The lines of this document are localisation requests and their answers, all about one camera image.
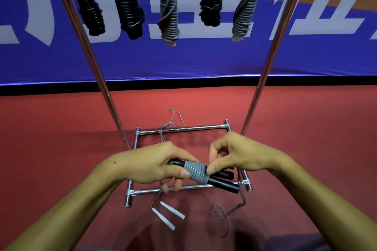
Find person's right forearm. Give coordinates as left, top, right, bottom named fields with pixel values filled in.
left=269, top=152, right=377, bottom=251

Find thin jump rope white handles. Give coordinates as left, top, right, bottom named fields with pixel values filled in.
left=151, top=108, right=187, bottom=231

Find person's left hand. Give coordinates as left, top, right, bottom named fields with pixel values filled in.
left=113, top=141, right=200, bottom=194

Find silver metal hanging rack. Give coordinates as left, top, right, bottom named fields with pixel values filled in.
left=46, top=0, right=311, bottom=208

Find person's right hand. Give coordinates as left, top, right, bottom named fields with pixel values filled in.
left=206, top=131, right=284, bottom=176

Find person's left forearm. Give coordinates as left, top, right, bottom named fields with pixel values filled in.
left=4, top=154, right=127, bottom=251

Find blue banner with white print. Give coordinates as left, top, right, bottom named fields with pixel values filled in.
left=0, top=0, right=377, bottom=86

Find coiled grey jump rope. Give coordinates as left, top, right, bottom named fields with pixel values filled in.
left=231, top=0, right=265, bottom=42
left=157, top=0, right=181, bottom=47

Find grey jump rope black handles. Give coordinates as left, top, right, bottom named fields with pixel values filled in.
left=169, top=158, right=248, bottom=238

